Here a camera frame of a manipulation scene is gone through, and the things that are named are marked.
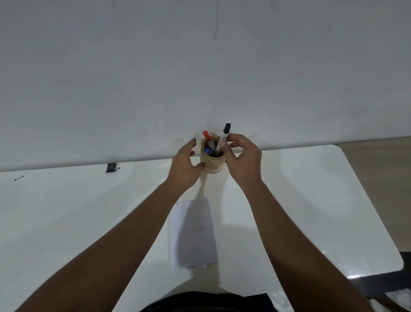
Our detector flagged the person's left hand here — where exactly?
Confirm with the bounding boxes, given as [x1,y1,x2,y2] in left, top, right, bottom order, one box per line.
[167,138,208,190]

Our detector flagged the person's right hand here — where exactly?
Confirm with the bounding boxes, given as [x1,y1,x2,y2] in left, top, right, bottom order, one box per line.
[220,133,265,190]

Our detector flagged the wooden pen holder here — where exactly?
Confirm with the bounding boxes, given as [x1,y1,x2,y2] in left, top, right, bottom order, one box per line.
[200,135,227,174]

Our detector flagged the red marker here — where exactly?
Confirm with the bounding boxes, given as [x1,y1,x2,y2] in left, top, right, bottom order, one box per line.
[203,130,216,155]

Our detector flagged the black marker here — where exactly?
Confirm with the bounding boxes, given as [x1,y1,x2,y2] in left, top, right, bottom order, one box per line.
[214,123,232,156]

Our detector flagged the white paper sheet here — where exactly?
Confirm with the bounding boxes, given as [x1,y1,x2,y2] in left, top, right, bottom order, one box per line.
[169,198,219,271]

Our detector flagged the person's right forearm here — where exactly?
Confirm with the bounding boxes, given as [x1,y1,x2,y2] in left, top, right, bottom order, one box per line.
[247,181,376,312]

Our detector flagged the person's left forearm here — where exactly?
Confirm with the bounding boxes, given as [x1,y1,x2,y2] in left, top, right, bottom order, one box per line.
[14,180,187,312]

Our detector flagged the black shorts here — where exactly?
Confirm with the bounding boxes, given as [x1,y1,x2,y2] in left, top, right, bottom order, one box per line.
[138,291,278,312]

